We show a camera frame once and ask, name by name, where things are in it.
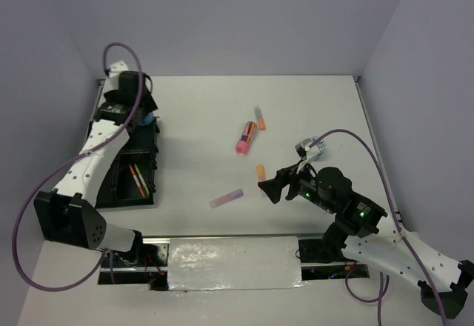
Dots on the thin yellow pen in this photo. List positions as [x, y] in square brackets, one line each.
[141, 178]

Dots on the pink marker tube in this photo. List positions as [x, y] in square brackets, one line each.
[243, 143]

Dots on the blue round tape container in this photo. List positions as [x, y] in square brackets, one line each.
[317, 148]
[148, 119]

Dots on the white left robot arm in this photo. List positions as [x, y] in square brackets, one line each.
[68, 214]

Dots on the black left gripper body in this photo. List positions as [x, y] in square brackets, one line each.
[149, 104]

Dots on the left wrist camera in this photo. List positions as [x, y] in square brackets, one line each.
[115, 69]

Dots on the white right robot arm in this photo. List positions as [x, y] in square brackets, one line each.
[364, 232]

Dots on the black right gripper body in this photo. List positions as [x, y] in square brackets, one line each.
[299, 183]

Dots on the purple highlighter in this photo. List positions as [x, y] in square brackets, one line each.
[236, 194]

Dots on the orange capped highlighter far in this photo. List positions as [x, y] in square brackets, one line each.
[259, 118]

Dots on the black compartment organizer tray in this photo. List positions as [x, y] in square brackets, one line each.
[118, 188]

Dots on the thin orange pen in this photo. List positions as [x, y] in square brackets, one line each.
[136, 180]

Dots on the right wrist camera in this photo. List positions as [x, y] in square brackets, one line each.
[302, 149]

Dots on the yellow orange highlighter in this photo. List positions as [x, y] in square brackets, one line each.
[261, 177]

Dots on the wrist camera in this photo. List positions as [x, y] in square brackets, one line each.
[302, 149]
[115, 69]

